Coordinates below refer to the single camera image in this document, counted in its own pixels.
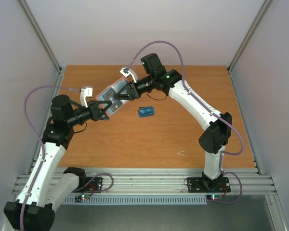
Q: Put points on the base mount plate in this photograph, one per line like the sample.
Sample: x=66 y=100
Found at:
x=94 y=185
x=197 y=185

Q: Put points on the light blue card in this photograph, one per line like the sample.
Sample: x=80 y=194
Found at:
x=143 y=114

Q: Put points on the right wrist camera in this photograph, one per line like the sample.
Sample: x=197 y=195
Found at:
x=126 y=72

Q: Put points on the left circuit board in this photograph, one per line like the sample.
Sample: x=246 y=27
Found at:
x=81 y=198

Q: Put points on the circuit board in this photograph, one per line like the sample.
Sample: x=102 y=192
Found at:
x=81 y=198
x=215 y=197

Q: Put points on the left aluminium corner post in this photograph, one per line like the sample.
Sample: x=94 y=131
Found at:
x=29 y=14

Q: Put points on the aluminium corner post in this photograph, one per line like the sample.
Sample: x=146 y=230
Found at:
x=250 y=32
x=29 y=14

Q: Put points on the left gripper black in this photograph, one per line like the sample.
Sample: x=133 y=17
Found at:
x=97 y=112

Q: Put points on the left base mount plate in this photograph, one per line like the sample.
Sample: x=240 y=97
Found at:
x=94 y=185

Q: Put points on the right aluminium corner post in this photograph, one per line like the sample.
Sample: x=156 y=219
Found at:
x=250 y=32

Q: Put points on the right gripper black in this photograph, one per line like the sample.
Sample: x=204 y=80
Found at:
x=134 y=90

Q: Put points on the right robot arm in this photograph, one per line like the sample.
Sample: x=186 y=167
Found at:
x=216 y=125

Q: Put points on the right circuit board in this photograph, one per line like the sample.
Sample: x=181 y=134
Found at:
x=215 y=197

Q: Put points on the aluminium rail frame front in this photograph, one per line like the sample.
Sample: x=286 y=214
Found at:
x=158 y=181

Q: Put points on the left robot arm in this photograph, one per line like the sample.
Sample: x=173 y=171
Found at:
x=36 y=205

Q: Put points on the grey slotted cable duct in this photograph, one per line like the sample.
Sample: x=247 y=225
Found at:
x=140 y=200

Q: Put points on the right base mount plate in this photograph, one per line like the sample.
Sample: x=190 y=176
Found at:
x=197 y=185

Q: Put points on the blue VIP card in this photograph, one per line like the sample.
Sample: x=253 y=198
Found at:
x=147 y=108

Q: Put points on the pink card holder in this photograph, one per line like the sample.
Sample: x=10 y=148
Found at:
x=116 y=86

